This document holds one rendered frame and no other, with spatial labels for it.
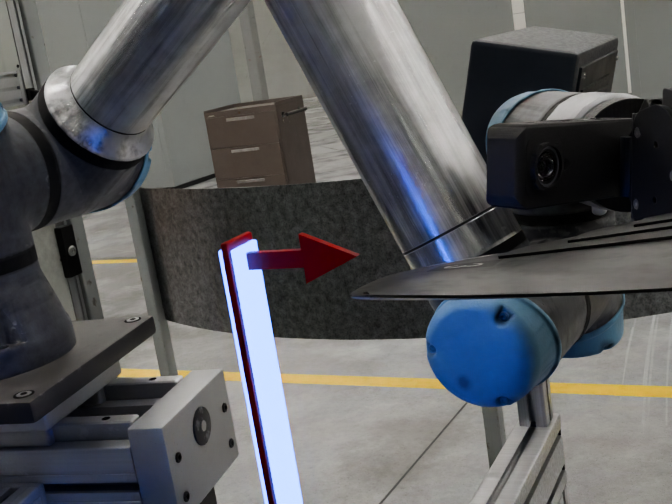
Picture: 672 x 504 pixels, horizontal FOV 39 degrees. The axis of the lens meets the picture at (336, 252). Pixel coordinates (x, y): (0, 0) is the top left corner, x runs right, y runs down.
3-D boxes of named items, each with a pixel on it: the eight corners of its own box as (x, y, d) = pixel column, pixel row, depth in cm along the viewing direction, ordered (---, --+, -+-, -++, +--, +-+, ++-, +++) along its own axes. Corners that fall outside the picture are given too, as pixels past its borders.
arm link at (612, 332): (492, 376, 70) (474, 229, 67) (542, 325, 79) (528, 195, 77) (600, 382, 66) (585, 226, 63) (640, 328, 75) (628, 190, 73)
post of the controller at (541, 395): (547, 428, 98) (526, 242, 94) (519, 427, 100) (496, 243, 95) (554, 416, 101) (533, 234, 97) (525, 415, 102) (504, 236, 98)
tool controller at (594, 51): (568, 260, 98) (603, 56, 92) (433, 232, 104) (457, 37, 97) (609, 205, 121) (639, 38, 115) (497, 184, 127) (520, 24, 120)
